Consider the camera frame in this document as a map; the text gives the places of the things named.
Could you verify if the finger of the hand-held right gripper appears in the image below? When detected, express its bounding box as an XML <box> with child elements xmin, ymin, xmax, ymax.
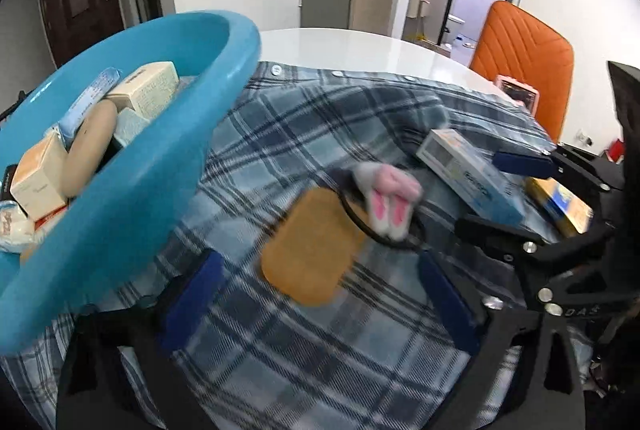
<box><xmin>492</xmin><ymin>145</ymin><xmax>626</xmax><ymax>192</ymax></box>
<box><xmin>455</xmin><ymin>214</ymin><xmax>616</xmax><ymax>262</ymax></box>

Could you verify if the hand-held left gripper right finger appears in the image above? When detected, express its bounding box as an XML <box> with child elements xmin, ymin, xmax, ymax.
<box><xmin>417</xmin><ymin>250</ymin><xmax>586</xmax><ymax>430</ymax></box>

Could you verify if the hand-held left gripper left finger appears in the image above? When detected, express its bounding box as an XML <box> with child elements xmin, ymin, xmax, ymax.
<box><xmin>56</xmin><ymin>250</ymin><xmax>226</xmax><ymax>430</ymax></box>

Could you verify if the yellow blue box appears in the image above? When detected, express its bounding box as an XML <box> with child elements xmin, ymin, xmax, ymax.
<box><xmin>524</xmin><ymin>177</ymin><xmax>593</xmax><ymax>238</ymax></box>

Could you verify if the long blue white box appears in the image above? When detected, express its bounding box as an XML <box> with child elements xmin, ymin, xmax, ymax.
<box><xmin>416</xmin><ymin>129</ymin><xmax>526</xmax><ymax>227</ymax></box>

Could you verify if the black bunny hair tie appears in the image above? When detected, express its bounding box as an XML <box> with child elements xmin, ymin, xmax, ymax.
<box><xmin>335</xmin><ymin>161</ymin><xmax>426</xmax><ymax>251</ymax></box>

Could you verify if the blue plastic basin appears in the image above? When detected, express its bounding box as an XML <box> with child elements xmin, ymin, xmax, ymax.
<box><xmin>0</xmin><ymin>10</ymin><xmax>262</xmax><ymax>356</ymax></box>

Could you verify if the orange sponge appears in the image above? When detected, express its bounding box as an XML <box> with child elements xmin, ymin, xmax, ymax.
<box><xmin>260</xmin><ymin>187</ymin><xmax>368</xmax><ymax>308</ymax></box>

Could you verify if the pink framed mirror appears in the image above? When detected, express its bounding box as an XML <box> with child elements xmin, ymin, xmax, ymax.
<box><xmin>494</xmin><ymin>74</ymin><xmax>540</xmax><ymax>113</ymax></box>

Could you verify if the orange chair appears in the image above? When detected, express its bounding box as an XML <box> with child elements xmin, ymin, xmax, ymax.
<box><xmin>470</xmin><ymin>0</ymin><xmax>575</xmax><ymax>143</ymax></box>

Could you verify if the white box with red print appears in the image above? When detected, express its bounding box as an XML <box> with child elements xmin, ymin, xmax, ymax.
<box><xmin>32</xmin><ymin>205</ymin><xmax>68</xmax><ymax>231</ymax></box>

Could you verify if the round brown powder puff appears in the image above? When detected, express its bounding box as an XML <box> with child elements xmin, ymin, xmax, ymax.
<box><xmin>65</xmin><ymin>100</ymin><xmax>118</xmax><ymax>198</ymax></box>

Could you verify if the clear sachet packet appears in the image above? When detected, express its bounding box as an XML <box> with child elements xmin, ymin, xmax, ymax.
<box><xmin>0</xmin><ymin>200</ymin><xmax>43</xmax><ymax>253</ymax></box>

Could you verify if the orange beige box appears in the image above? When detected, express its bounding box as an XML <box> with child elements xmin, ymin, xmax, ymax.
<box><xmin>10</xmin><ymin>130</ymin><xmax>71</xmax><ymax>221</ymax></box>

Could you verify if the blue plaid shirt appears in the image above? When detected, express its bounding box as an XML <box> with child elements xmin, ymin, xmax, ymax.
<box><xmin>0</xmin><ymin>60</ymin><xmax>591</xmax><ymax>430</ymax></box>

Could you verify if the cream box with barcode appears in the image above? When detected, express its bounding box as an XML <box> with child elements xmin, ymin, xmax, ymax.
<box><xmin>105</xmin><ymin>61</ymin><xmax>181</xmax><ymax>121</ymax></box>

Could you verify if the light blue packet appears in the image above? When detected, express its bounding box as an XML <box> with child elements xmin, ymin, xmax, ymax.
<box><xmin>60</xmin><ymin>68</ymin><xmax>121</xmax><ymax>141</ymax></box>

